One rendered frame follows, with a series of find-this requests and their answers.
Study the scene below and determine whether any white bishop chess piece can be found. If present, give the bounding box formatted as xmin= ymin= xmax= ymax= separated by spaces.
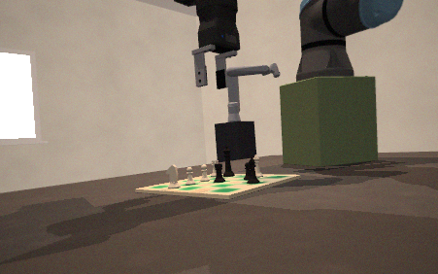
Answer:
xmin=253 ymin=155 xmax=263 ymax=178

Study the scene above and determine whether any green and cream chessboard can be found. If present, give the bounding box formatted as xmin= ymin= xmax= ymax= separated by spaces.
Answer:
xmin=135 ymin=174 xmax=301 ymax=199

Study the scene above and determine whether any white pawn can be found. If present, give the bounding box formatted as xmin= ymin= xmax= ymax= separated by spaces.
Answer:
xmin=200 ymin=165 xmax=210 ymax=182
xmin=185 ymin=167 xmax=195 ymax=185

